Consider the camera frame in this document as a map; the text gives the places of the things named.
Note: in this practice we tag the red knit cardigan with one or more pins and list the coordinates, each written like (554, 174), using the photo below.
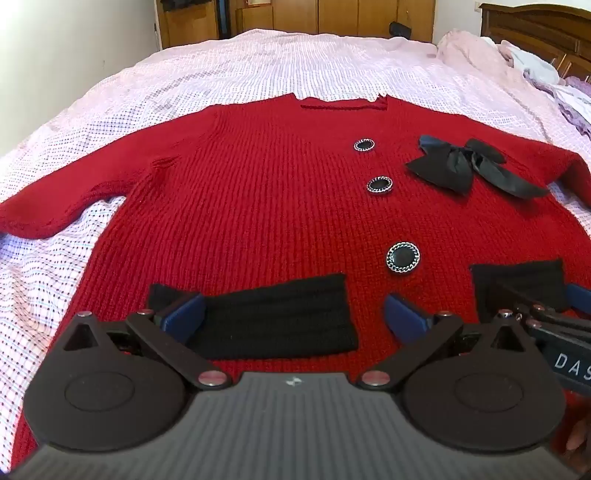
(277, 207)

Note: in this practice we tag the small black object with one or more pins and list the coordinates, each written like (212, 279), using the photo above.
(400, 28)

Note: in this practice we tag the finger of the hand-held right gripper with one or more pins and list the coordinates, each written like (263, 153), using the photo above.
(579, 297)
(554, 316)

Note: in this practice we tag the white cloth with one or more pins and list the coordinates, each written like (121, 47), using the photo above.
(531, 62)

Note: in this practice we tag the wooden headboard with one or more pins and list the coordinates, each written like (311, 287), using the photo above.
(535, 27)

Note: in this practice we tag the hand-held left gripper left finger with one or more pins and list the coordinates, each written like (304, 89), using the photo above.
(187, 316)

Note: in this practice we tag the pink dotted bedspread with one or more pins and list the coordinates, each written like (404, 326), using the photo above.
(277, 64)

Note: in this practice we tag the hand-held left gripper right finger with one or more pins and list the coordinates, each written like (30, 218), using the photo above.
(406, 318)

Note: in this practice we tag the wooden wardrobe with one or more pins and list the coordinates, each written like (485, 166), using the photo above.
(295, 18)

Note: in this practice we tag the pink fluffy blanket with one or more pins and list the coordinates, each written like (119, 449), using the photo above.
(475, 53)

